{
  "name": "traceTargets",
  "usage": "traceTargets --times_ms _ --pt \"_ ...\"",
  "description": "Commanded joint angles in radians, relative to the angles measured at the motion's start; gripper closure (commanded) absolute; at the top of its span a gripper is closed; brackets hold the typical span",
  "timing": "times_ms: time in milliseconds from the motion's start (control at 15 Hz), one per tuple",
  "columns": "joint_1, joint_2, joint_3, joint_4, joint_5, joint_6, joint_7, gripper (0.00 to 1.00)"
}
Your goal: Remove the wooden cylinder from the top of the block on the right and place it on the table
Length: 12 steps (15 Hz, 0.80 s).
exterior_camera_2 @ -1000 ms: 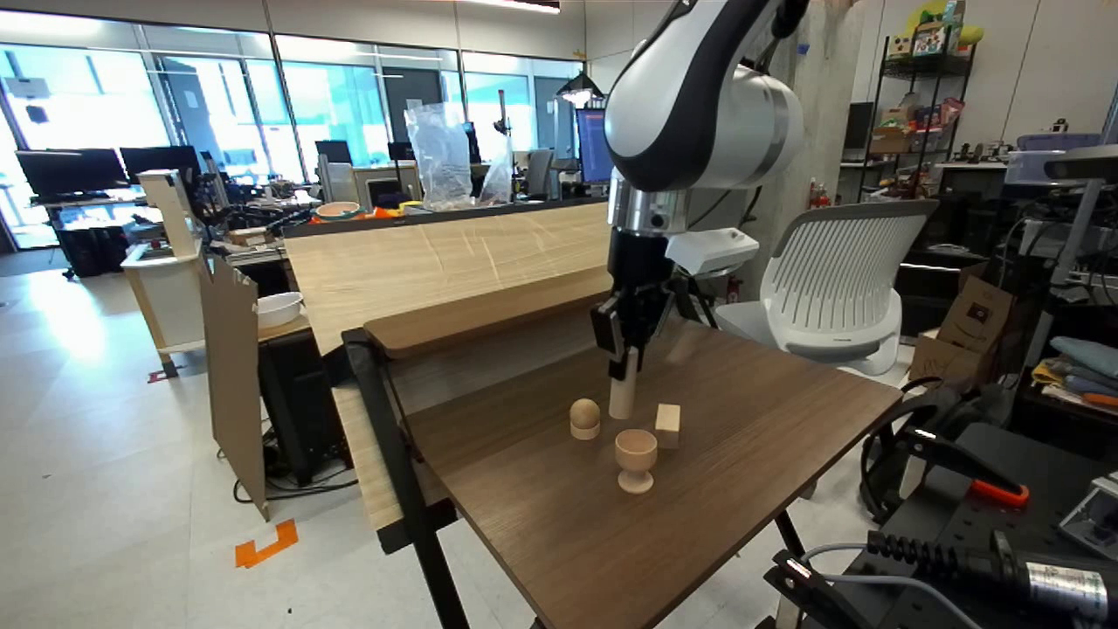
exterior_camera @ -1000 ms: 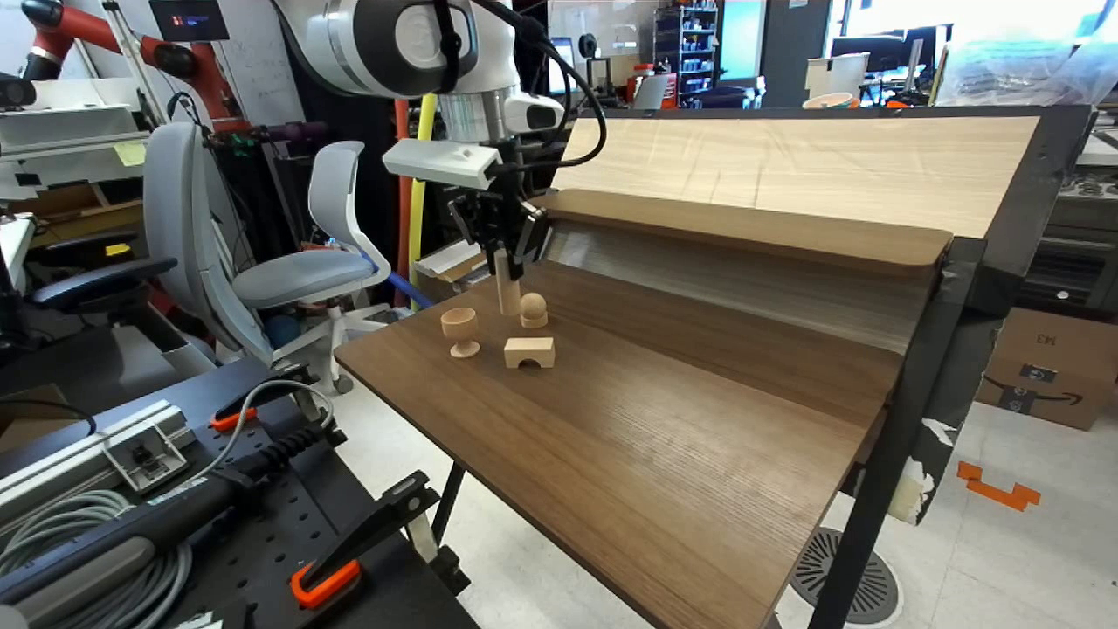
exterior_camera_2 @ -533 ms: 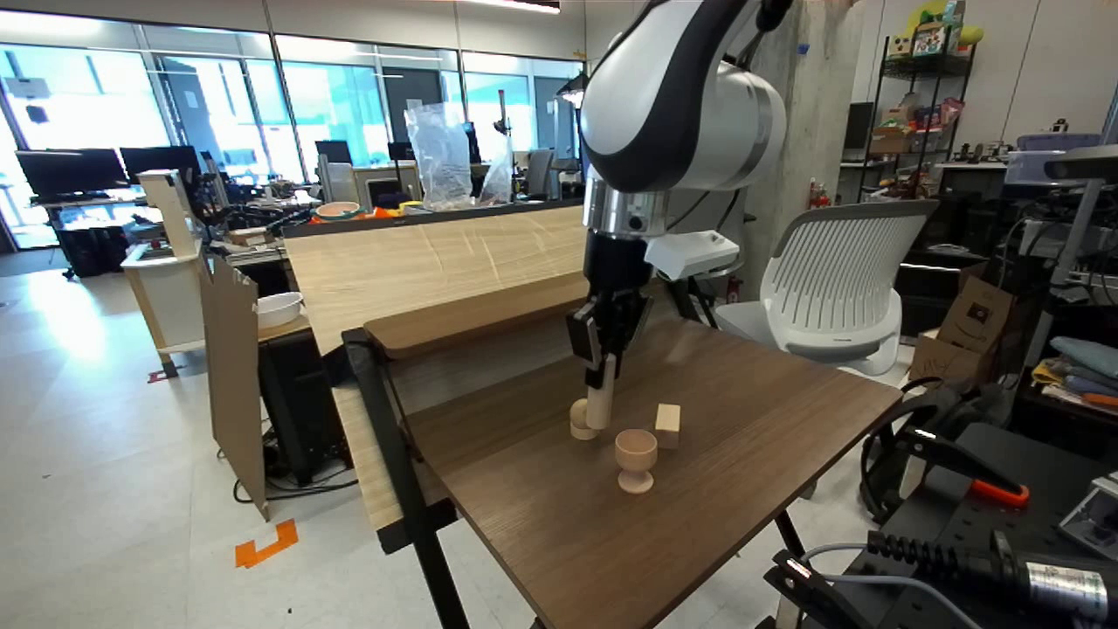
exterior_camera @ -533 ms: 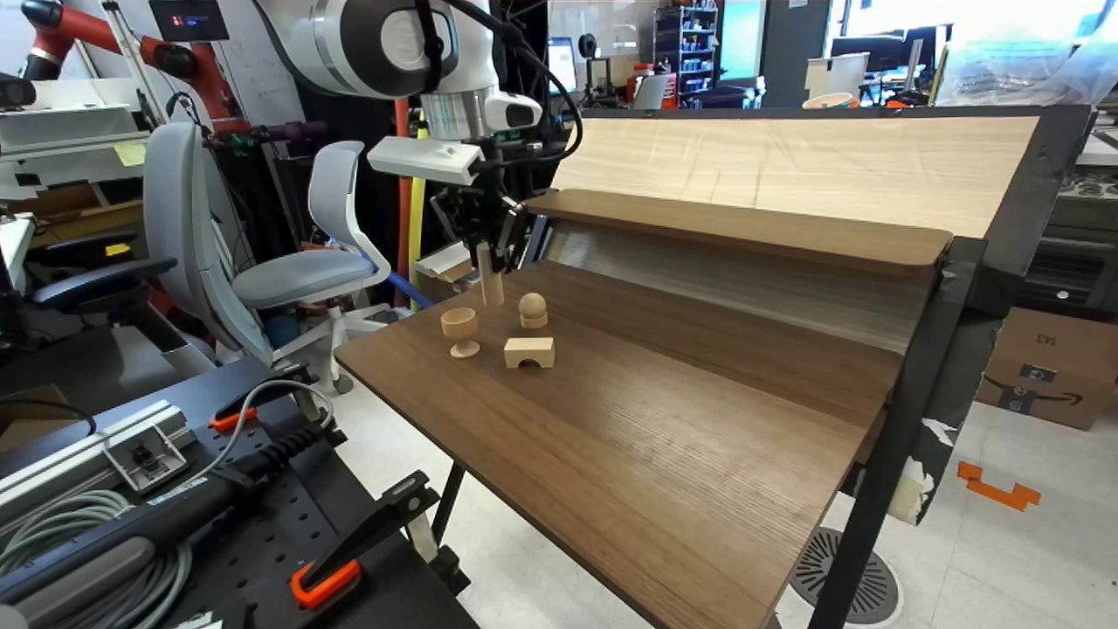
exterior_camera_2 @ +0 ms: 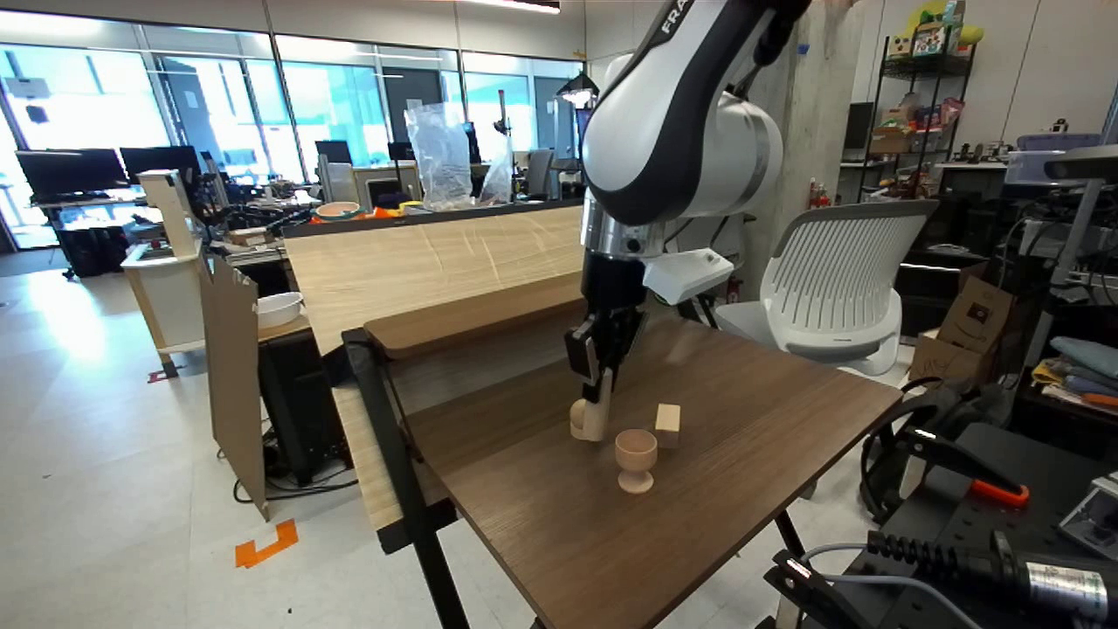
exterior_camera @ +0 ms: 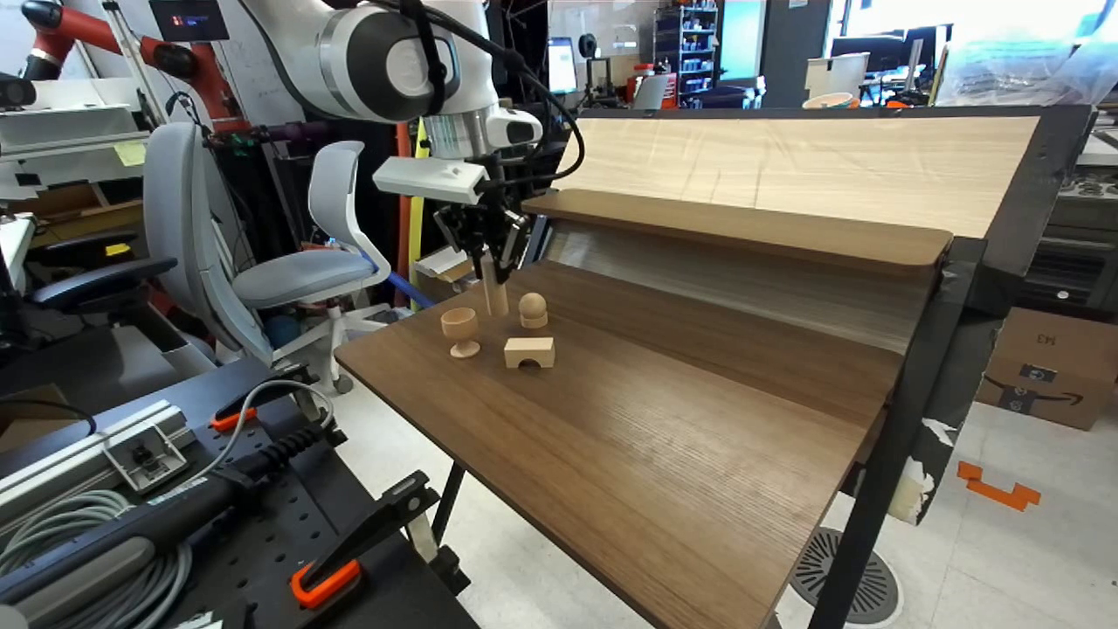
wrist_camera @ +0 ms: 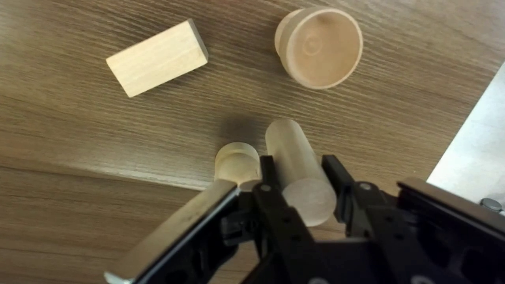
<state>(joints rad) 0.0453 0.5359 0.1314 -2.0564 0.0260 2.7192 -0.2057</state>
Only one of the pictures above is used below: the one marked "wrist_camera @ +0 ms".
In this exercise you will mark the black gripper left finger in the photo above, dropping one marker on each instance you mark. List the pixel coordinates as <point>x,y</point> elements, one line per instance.
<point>277,210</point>

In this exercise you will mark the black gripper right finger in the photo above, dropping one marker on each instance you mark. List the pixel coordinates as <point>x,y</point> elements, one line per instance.
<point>352,202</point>

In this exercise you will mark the tall wooden cylinder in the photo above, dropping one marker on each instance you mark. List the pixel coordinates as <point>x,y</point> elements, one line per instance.
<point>300,167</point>

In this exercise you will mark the short wooden cylinder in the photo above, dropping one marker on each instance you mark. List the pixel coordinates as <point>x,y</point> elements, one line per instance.
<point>237,163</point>

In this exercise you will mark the wooden arch block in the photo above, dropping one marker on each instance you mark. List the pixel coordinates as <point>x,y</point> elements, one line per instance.
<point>157,59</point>

